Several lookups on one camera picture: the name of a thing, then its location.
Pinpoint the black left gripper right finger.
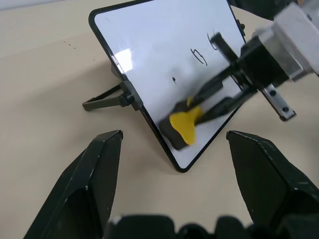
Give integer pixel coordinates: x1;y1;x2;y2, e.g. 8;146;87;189
226;130;319;239

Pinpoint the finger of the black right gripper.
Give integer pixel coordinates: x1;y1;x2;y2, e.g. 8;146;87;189
173;65;241;113
196;85;253;124

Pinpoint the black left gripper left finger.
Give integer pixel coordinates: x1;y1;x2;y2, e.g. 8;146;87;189
23;129;124;239

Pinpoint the yellow and black eraser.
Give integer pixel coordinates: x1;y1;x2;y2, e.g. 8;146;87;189
159;97;204;151

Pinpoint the black-framed whiteboard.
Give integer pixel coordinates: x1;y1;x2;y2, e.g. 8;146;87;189
88;0;247;173

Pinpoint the black whiteboard stand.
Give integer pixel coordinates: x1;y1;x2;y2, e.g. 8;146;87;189
82;62;143;113

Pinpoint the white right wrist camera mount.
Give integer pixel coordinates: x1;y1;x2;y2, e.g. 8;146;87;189
271;1;319;83

